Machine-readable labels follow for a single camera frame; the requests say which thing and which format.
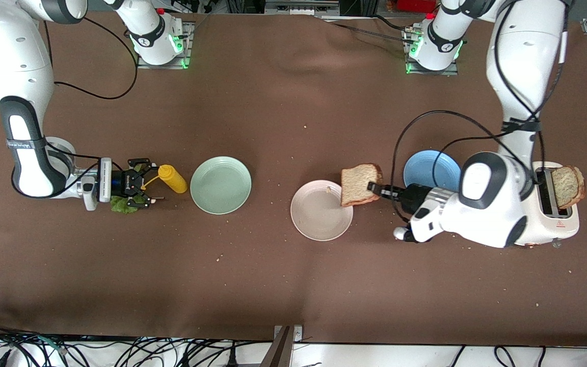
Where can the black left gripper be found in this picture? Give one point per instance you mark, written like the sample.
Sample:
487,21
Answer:
416,195

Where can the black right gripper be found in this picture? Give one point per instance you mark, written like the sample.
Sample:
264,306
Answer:
122,182

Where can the green lettuce leaf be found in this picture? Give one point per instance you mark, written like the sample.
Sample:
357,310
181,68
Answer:
120,206

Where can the brown bread slice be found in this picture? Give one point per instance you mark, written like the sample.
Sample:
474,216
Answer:
567,186
357,186

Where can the yellow mustard squeeze bottle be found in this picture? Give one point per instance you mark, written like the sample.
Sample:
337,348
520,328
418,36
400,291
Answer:
174,179

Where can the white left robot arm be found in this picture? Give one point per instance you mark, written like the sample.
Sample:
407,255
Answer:
523,51

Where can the blue plate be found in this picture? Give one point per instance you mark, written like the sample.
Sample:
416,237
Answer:
426,168

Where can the beige plate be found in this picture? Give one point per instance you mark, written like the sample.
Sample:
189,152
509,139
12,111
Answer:
316,214

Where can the pale green plate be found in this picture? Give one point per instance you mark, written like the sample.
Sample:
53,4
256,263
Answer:
220,185

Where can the brown tablecloth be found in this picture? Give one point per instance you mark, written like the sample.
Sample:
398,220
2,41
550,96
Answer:
293,285

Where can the white toaster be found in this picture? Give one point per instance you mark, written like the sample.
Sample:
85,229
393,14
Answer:
563,224

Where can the red box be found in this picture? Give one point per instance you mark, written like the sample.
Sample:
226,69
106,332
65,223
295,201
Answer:
416,5

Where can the dark grey metal bar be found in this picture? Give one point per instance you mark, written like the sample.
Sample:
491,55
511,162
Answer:
278,351

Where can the silver power strip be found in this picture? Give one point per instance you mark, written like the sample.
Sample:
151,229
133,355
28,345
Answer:
301,7

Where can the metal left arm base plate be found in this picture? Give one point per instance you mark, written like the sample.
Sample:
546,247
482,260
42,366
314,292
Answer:
451,71

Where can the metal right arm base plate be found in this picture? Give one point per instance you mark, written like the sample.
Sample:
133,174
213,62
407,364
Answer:
188,38

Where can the silver table edge bracket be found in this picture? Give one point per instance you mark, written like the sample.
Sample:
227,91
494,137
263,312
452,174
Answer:
298,332

